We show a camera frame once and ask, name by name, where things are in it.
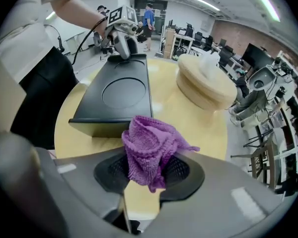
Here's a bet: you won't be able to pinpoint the black wall screen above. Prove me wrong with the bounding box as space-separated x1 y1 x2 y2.
241 43 276 71

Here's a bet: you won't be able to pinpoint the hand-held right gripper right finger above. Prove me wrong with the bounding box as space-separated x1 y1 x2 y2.
141 150 286 238

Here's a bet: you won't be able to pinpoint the black rectangular box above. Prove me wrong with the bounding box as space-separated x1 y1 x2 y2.
68 53 154 139

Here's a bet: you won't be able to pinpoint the white shelf with black helmets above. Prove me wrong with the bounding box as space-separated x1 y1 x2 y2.
273 50 298 158

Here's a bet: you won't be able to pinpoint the ceiling tube light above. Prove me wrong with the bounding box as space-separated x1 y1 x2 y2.
193 0 221 11
245 0 281 22

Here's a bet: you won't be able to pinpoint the person's white printed t-shirt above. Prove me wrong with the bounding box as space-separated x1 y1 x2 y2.
0 0 76 133

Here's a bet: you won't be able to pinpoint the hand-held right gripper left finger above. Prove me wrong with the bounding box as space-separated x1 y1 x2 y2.
36 147 132 234

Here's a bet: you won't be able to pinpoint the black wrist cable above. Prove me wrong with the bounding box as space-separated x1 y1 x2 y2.
72 17 107 66

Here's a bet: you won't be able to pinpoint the round wooden tissue holder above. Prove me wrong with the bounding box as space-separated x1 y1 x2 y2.
176 53 238 111

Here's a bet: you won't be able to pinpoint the person's left forearm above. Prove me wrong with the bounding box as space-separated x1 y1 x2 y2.
51 0 109 38

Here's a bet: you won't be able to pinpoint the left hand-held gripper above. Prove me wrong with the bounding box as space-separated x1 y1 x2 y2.
99 5 140 60

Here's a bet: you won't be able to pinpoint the purple cloth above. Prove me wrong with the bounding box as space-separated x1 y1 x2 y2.
121 115 201 193

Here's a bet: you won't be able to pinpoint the white tissue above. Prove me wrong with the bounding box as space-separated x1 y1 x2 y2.
201 51 222 70

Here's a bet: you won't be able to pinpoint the round wooden table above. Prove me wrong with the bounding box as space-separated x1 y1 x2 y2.
54 57 229 220

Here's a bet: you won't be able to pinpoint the dark wooden chair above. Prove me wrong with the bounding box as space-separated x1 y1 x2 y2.
230 129 283 191

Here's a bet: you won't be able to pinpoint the person's black trousers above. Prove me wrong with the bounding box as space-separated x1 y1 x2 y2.
9 46 80 150

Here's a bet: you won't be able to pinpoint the brown cardboard box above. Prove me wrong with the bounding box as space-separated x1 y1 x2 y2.
162 28 176 59

